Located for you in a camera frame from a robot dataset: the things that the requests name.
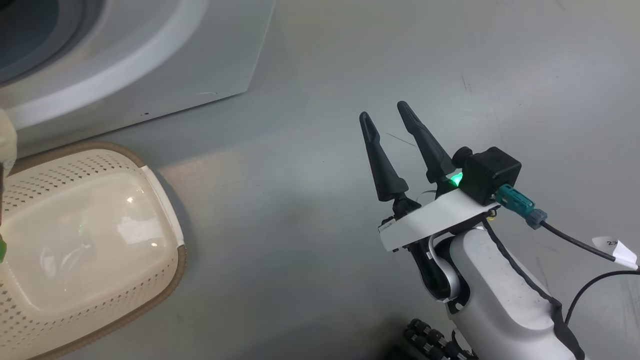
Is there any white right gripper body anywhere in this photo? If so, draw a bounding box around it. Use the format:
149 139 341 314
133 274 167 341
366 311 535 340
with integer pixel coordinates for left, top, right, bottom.
378 188 501 253

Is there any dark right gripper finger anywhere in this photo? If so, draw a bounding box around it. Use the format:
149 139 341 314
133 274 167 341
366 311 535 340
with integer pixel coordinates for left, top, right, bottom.
396 100 459 199
358 111 421 217

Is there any cream garment with blue waistband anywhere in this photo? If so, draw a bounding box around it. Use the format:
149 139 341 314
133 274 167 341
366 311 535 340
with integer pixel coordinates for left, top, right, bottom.
0 107 19 173

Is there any cream perforated basket brown rim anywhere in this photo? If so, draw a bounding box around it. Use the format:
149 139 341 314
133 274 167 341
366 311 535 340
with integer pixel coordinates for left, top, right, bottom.
0 141 187 360

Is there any white front-load washing machine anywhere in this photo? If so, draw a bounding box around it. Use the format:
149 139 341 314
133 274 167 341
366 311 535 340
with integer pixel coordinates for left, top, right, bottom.
0 0 277 153

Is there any black cable with teal connector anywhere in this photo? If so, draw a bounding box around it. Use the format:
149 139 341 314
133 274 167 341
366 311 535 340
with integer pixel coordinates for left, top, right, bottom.
494 183 617 262

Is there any black sleeved arm cable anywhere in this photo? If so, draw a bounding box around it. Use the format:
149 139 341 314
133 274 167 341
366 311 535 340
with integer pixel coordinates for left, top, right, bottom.
481 218 586 360

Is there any thin black loop cable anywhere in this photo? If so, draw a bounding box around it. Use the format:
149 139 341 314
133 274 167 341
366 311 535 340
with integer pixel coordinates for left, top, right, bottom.
564 269 640 327

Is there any white cable tag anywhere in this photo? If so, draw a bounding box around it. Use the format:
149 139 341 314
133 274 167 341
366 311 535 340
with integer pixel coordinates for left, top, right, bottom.
592 235 640 271

